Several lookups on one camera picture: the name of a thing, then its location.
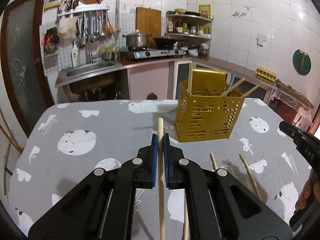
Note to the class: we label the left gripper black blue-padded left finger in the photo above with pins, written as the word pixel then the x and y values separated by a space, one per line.
pixel 101 206

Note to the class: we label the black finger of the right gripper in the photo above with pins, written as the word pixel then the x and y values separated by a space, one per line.
pixel 306 144

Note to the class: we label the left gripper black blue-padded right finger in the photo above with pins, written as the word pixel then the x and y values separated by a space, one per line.
pixel 218 205

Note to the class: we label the long wooden chopstick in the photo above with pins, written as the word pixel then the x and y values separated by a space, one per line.
pixel 161 181

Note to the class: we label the person's hand right edge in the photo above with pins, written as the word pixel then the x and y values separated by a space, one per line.
pixel 308 189

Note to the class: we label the grey patterned tablecloth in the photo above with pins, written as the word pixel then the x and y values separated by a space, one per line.
pixel 70 140

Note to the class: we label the yellow egg tray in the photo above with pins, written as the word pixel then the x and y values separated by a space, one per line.
pixel 266 74

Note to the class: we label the chopstick in holder right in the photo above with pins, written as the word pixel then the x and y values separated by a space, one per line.
pixel 251 90

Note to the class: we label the chopstick in holder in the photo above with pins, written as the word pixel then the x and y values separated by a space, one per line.
pixel 251 90
pixel 190 78
pixel 226 92

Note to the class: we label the yellow perforated utensil holder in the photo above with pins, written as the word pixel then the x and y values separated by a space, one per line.
pixel 202 113

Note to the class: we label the chopstick in holder middle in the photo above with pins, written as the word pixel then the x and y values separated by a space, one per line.
pixel 226 92

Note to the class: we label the chopstick in holder left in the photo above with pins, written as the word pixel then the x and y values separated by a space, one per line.
pixel 190 78

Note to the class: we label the steel sink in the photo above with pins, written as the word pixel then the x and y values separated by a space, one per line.
pixel 89 68

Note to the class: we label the steel gas stove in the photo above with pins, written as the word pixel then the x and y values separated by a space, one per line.
pixel 147 53

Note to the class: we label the steel cooking pot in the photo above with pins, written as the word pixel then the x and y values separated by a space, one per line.
pixel 137 39

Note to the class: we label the black wok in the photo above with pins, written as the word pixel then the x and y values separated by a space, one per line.
pixel 166 42

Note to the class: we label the steel corner shelf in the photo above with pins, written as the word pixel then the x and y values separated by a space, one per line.
pixel 188 26

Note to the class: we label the rectangular wooden cutting board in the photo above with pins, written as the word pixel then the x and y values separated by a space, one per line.
pixel 149 21

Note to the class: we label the steel utensil rack shelf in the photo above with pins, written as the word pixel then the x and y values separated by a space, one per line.
pixel 84 8

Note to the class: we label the green round wall hanger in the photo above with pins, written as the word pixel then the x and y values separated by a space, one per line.
pixel 301 62

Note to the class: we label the wooden stick by wall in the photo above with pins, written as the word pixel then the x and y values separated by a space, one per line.
pixel 9 134

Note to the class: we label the yellow wall picture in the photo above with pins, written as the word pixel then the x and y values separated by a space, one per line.
pixel 205 10

